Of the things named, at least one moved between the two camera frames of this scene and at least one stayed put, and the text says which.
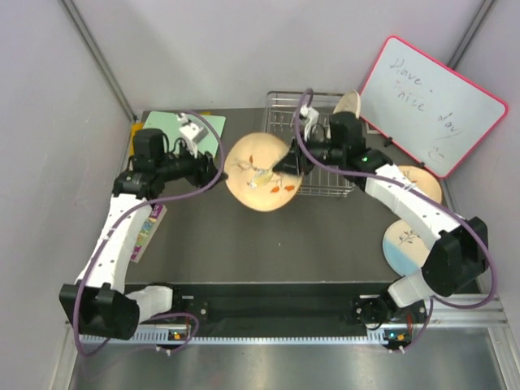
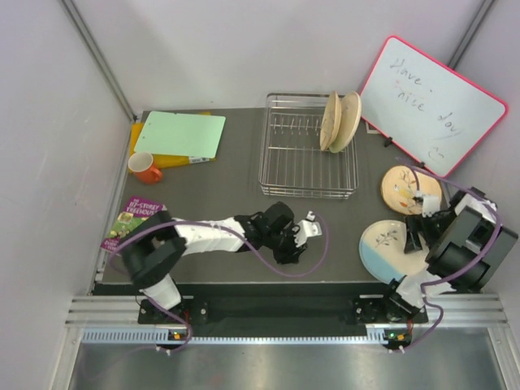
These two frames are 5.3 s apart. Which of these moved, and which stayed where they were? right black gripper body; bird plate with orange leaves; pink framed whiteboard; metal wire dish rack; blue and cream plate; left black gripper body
Moved: bird plate with orange leaves; left black gripper body; blue and cream plate; right black gripper body
Stayed: pink framed whiteboard; metal wire dish rack
